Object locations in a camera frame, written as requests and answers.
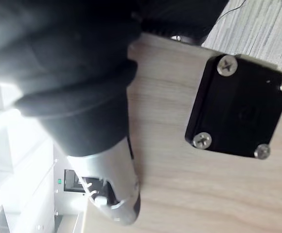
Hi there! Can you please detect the right robot hand black cloth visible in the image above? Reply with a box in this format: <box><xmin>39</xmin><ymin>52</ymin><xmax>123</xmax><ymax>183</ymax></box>
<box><xmin>0</xmin><ymin>0</ymin><xmax>230</xmax><ymax>223</ymax></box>

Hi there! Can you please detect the white shelf unit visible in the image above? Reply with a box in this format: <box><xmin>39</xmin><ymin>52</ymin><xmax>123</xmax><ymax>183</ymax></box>
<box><xmin>0</xmin><ymin>82</ymin><xmax>59</xmax><ymax>233</ymax></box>

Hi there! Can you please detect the silver device with green light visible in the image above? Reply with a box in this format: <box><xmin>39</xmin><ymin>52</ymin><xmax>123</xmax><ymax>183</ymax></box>
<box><xmin>53</xmin><ymin>145</ymin><xmax>89</xmax><ymax>218</ymax></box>

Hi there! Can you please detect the light wood panel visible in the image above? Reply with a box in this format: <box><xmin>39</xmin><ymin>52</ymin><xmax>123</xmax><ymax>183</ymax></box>
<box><xmin>81</xmin><ymin>32</ymin><xmax>282</xmax><ymax>233</ymax></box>

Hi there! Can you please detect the black square mounting plate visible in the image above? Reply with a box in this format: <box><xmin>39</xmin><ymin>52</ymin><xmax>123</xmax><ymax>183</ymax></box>
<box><xmin>184</xmin><ymin>53</ymin><xmax>282</xmax><ymax>161</ymax></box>

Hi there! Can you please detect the thin black cable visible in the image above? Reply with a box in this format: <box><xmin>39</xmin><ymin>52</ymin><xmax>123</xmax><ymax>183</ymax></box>
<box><xmin>217</xmin><ymin>0</ymin><xmax>248</xmax><ymax>23</ymax></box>

